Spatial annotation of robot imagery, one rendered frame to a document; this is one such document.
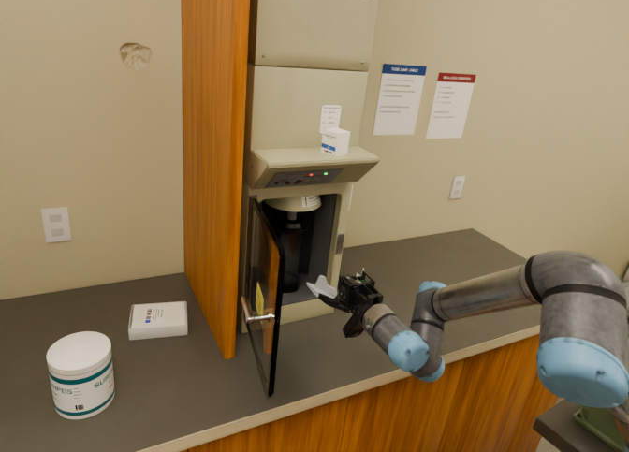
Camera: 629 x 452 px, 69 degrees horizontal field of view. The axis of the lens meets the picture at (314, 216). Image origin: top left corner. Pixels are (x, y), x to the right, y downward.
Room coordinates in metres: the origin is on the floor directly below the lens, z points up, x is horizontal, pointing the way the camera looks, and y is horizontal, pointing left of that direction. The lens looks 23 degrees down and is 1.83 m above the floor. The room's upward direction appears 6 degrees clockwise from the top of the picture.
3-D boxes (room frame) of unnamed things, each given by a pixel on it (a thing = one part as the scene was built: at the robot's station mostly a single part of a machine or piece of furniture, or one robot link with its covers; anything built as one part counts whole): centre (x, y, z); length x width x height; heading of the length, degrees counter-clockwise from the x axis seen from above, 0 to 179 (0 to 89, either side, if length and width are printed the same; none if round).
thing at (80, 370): (0.80, 0.49, 1.02); 0.13 x 0.13 x 0.15
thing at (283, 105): (1.29, 0.10, 1.33); 0.32 x 0.25 x 0.77; 120
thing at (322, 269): (1.29, 0.10, 1.19); 0.26 x 0.24 x 0.35; 120
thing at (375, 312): (0.86, -0.17, 1.22); 0.08 x 0.05 x 0.08; 119
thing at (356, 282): (0.93, -0.13, 1.22); 0.12 x 0.08 x 0.09; 29
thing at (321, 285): (0.98, -0.04, 1.22); 0.09 x 0.03 x 0.06; 65
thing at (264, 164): (1.13, 0.01, 1.46); 0.32 x 0.11 x 0.10; 120
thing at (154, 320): (1.10, 0.42, 0.96); 0.16 x 0.12 x 0.04; 108
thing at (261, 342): (0.95, 0.11, 1.19); 0.30 x 0.01 x 0.40; 20
